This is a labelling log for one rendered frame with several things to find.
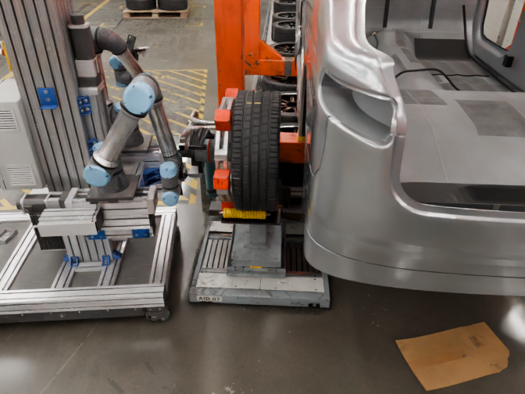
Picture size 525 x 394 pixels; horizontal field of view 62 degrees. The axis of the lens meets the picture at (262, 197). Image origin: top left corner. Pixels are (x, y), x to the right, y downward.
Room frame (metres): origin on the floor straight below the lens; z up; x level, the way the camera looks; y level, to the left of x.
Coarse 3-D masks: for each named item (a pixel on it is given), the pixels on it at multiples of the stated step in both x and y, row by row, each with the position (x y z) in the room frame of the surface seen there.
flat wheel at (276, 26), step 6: (276, 24) 7.21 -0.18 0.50; (282, 24) 7.44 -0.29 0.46; (288, 24) 7.33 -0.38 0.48; (294, 24) 7.49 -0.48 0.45; (276, 30) 7.06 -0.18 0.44; (282, 30) 6.98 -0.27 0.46; (288, 30) 6.94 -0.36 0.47; (294, 30) 6.93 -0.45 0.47; (276, 36) 7.06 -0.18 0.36; (282, 36) 6.97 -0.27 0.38; (288, 36) 6.94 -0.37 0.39; (294, 36) 6.93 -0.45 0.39
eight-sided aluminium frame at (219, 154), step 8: (224, 104) 2.21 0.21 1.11; (232, 104) 2.20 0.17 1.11; (232, 112) 2.34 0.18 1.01; (232, 120) 2.42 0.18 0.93; (216, 136) 1.98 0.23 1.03; (224, 136) 1.98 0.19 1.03; (216, 144) 1.95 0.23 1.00; (224, 144) 1.95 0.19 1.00; (216, 152) 1.92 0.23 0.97; (224, 152) 1.92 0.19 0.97; (216, 160) 1.91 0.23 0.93; (224, 160) 1.91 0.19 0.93; (216, 168) 1.91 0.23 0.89; (224, 168) 1.91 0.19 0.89; (216, 192) 1.92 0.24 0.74; (224, 192) 1.91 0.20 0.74; (224, 200) 2.05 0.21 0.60; (232, 200) 2.05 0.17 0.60
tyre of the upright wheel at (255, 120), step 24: (240, 96) 2.14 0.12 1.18; (264, 96) 2.14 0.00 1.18; (240, 120) 1.98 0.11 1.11; (264, 120) 1.98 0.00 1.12; (240, 144) 1.90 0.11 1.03; (264, 144) 1.90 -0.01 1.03; (240, 168) 1.85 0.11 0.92; (264, 168) 1.85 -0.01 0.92; (240, 192) 1.85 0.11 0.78; (264, 192) 1.85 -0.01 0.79
